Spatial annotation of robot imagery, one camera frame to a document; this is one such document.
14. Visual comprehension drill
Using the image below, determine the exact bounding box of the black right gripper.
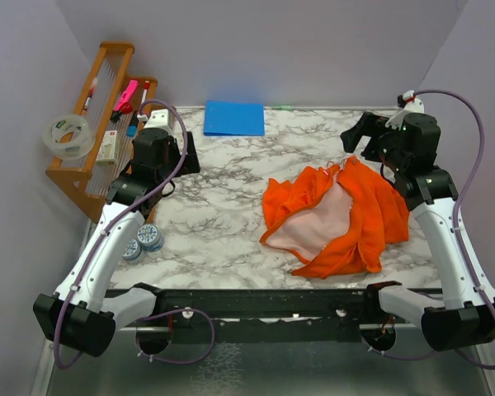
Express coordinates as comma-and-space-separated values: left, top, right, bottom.
341, 111, 408, 172

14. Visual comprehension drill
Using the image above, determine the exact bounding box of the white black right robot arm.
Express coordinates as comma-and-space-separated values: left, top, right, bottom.
341, 111, 495, 351

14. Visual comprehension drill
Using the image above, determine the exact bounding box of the red capped pen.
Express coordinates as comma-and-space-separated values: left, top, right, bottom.
81, 77, 98, 116

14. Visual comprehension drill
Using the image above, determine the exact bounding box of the clear tape roll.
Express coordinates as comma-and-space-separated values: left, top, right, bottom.
42, 114, 95, 160

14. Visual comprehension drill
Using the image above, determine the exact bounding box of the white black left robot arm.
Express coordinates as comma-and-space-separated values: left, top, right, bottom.
33, 128, 200, 370

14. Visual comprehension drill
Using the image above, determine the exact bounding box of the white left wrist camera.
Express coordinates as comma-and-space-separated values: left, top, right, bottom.
144, 109, 173, 134

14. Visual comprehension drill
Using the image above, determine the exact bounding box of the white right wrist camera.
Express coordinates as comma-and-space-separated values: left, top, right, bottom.
385, 90, 425, 130

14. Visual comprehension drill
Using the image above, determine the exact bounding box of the black mounting rail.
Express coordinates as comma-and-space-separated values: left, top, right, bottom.
106, 288, 442, 344

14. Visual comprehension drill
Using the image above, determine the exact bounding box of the wooden tiered rack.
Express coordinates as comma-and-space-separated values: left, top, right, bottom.
45, 41, 158, 223

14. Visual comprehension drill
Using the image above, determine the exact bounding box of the pink highlighter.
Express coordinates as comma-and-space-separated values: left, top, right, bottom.
113, 79, 139, 111

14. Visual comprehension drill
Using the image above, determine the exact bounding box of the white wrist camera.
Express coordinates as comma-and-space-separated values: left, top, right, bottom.
385, 90, 425, 130
144, 109, 173, 134

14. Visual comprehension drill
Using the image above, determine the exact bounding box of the blue folder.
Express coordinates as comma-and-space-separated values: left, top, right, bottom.
203, 101, 265, 136

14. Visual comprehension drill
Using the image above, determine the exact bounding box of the red white marker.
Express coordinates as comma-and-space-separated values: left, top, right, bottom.
140, 80, 150, 105

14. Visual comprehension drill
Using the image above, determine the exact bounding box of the blue white patterned tin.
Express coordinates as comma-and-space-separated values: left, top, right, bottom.
136, 224, 164, 252

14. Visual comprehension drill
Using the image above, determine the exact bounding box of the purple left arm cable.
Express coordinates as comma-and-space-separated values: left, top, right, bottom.
52, 98, 215, 370

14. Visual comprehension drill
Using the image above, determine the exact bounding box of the small white green box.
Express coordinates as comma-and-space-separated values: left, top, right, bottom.
96, 130, 120, 165

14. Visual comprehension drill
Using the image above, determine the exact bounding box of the red black small clip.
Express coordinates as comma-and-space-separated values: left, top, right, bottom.
110, 102, 134, 124

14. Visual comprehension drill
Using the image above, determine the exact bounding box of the orange zip jacket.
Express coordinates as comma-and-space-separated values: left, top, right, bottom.
260, 156, 409, 279

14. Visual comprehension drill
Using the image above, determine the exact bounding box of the blue black marker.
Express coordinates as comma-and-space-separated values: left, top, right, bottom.
126, 111, 139, 138

